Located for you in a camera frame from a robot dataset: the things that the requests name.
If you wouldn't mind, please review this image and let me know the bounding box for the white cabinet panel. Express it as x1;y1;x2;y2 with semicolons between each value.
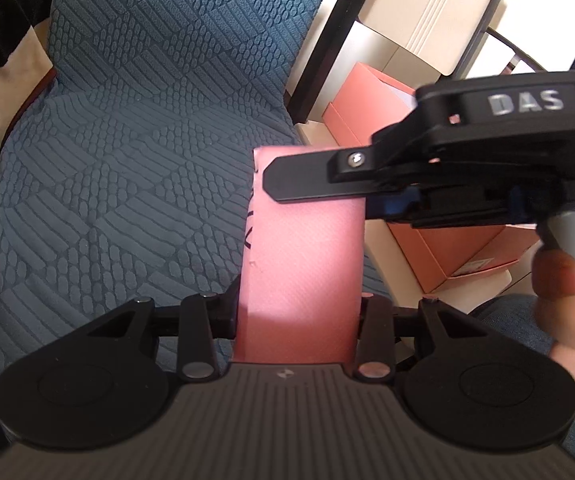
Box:
360;0;509;77

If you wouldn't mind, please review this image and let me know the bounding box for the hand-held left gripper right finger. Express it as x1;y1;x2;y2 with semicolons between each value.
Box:
353;295;484;381

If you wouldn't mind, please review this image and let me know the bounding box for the pink towel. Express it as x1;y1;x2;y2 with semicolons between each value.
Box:
232;145;369;365

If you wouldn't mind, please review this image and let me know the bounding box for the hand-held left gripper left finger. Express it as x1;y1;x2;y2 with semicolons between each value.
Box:
88;291;241;382

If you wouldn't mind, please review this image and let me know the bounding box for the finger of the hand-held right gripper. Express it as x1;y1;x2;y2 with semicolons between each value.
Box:
366;191;419;224
262;147;384;206

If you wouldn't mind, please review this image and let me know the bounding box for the black metal frame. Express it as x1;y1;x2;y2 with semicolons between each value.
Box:
286;0;568;124

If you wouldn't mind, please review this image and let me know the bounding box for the blue textured sofa cover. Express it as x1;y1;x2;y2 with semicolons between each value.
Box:
0;0;369;411

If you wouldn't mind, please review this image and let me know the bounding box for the pink cardboard box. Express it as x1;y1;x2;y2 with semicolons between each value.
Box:
321;62;544;294

